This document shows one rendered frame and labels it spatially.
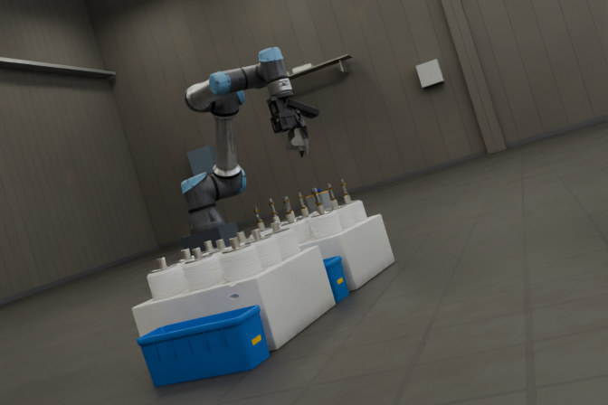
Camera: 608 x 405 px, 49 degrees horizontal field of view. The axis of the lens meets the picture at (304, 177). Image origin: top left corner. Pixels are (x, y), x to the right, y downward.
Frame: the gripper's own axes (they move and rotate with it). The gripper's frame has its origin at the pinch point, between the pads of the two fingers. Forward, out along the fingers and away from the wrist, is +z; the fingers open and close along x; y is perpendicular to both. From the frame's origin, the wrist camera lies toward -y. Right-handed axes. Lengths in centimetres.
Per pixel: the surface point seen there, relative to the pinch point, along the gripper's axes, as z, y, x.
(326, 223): 24.2, 2.5, 4.4
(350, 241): 31.9, -2.4, 7.4
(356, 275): 42.1, 0.3, 9.5
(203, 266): 23, 52, 29
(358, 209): 24.0, -18.5, -9.5
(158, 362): 40, 70, 33
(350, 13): -260, -575, -795
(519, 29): -134, -760, -610
